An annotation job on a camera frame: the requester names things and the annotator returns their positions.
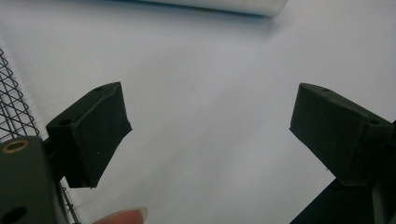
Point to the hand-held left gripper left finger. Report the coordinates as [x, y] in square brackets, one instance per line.
[90, 137]

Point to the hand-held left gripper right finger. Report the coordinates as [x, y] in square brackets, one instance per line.
[339, 137]

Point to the white cylindrical roll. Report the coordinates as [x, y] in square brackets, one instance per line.
[224, 5]

